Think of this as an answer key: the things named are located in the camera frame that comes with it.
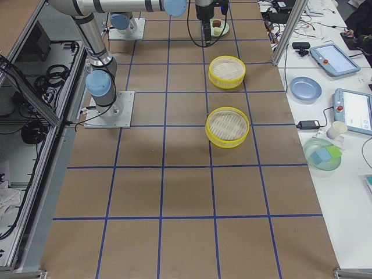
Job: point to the blue teach pendant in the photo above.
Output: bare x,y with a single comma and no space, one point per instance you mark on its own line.
333,60
354,109

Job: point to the black webcam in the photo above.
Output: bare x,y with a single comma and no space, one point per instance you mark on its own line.
302,48

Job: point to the blue sponge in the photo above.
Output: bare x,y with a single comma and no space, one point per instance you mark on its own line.
320,156

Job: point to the light green plate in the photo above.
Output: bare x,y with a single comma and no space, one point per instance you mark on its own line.
216,32

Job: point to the brown chocolate bun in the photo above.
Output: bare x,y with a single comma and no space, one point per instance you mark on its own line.
216,23

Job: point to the black power adapter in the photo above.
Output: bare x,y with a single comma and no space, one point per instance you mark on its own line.
308,125

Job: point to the aluminium frame post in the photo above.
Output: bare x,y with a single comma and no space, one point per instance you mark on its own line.
289,28

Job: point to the green sponge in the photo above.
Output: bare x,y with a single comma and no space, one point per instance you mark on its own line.
334,152

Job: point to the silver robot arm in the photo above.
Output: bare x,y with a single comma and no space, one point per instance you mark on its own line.
82,13
123,22

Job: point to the blue teach pendant near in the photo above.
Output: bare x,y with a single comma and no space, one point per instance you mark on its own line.
354,109

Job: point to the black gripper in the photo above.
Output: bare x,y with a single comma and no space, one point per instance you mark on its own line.
204,12

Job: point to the paper cup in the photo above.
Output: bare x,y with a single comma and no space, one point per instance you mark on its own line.
336,129

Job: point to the blue plate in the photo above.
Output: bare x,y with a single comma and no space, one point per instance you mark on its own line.
305,90

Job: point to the yellow bamboo steamer basket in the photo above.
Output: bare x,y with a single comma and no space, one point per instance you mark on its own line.
226,72

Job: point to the blue teach pendant far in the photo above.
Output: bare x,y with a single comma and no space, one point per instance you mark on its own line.
333,60

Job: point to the green bowl with sponges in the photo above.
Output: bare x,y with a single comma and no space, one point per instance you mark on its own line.
317,143

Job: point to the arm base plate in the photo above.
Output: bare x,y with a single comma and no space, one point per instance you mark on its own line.
138,35
118,116

